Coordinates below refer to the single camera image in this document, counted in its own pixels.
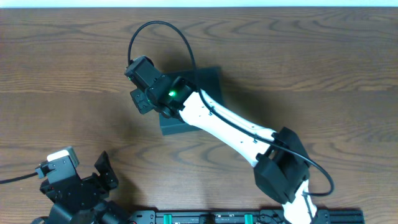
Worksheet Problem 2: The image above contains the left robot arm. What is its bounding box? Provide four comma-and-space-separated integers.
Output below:
32, 147, 131, 224

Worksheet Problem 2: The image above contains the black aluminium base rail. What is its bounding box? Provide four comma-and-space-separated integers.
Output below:
129, 209, 365, 224

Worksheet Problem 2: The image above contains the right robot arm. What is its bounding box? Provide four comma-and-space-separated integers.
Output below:
124, 56, 317, 223

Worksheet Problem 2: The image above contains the black gift box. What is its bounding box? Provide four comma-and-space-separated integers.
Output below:
159, 67, 224, 136

